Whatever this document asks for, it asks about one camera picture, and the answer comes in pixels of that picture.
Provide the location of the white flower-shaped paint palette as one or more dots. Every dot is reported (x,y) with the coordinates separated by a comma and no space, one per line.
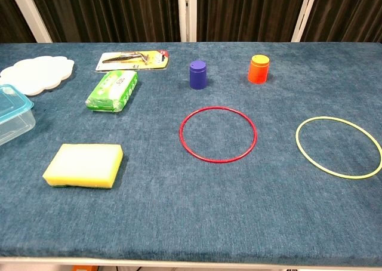
(35,74)

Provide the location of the orange cylinder block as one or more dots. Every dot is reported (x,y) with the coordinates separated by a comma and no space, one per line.
(258,72)

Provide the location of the blue cylinder block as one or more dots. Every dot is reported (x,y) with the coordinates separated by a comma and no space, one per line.
(197,77)

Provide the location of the yellow sponge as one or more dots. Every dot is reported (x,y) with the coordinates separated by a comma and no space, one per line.
(83,165)

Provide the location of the packaged peeler on yellow card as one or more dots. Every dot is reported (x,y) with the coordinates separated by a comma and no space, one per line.
(131,60)

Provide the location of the green tissue pack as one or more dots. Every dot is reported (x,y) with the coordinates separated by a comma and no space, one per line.
(112,90)

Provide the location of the blue tablecloth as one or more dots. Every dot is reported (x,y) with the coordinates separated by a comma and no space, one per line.
(191,208)

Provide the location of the white partition frame post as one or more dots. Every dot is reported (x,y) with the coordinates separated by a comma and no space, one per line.
(31,14)
(187,14)
(305,14)

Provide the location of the clear container with blue rim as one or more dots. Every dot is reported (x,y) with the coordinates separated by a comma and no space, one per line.
(15,118)

